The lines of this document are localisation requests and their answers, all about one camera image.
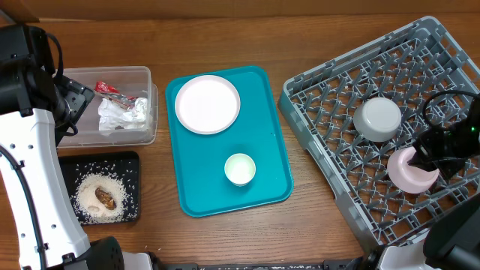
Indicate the white rice pile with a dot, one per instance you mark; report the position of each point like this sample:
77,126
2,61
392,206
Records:
88,195

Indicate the red foil wrapper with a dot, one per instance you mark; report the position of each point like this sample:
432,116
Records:
112,94

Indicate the black tray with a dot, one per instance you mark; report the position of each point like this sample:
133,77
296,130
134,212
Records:
127,168

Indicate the large pink plate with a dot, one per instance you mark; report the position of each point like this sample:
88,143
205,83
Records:
207,104

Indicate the clear plastic bin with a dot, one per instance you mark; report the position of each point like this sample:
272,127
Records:
129,80

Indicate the teal plastic tray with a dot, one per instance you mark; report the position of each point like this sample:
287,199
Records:
203,188

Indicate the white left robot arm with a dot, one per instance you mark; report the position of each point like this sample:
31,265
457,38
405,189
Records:
50,235

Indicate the grey dish rack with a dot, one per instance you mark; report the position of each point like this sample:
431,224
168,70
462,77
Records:
422,69

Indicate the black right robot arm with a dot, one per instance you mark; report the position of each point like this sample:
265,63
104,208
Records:
453,241

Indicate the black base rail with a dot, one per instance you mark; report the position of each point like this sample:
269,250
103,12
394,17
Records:
329,264

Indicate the white napkin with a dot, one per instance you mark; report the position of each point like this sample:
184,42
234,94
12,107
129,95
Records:
112,116

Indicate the grey bowl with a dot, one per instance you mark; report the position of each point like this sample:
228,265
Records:
377,119

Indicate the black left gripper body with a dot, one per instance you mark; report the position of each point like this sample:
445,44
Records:
73,98

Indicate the pink bowl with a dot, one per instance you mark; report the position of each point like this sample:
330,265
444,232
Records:
408,178

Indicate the pale green cup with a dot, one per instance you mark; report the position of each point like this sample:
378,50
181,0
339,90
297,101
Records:
240,169

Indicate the gold foil wrapper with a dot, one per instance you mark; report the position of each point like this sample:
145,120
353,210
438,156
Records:
105,198

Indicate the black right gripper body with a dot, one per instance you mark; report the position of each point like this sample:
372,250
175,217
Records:
448,150

